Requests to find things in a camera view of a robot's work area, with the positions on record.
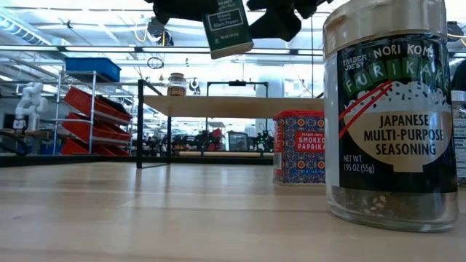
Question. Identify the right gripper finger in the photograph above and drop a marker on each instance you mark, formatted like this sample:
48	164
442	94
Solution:
276	25

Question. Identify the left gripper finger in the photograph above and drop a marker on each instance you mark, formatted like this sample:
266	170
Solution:
163	19

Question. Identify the dark green spice tin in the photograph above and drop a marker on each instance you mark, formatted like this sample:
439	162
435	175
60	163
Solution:
227	32

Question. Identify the small glass jar cork lid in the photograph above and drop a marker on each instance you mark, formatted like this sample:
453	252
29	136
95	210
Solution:
177	87

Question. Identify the smoked paprika tin red lid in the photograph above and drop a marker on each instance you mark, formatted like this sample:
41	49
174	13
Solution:
300	153

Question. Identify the furikake glass jar tan lid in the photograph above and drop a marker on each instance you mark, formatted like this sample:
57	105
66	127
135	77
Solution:
389	138

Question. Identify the bagel seasoning jar white lid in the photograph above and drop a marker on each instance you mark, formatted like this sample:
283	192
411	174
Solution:
459	138

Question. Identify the blue plastic bin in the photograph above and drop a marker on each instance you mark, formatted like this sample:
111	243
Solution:
91	65

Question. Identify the red bin storage rack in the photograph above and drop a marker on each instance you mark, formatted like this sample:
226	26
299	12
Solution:
91	105

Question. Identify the black robot with green lights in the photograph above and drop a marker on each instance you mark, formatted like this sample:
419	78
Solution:
264	140

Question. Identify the glass display case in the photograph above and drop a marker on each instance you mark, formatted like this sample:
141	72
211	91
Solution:
238	142

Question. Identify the red and black machine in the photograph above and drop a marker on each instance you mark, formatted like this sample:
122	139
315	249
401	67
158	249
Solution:
215	140

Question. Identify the white robot figure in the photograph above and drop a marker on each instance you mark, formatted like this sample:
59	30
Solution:
31	103

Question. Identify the wooden workbench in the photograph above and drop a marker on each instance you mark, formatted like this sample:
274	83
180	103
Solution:
36	133

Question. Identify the wooden shelf riser black frame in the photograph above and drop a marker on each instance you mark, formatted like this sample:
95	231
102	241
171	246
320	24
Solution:
218	107

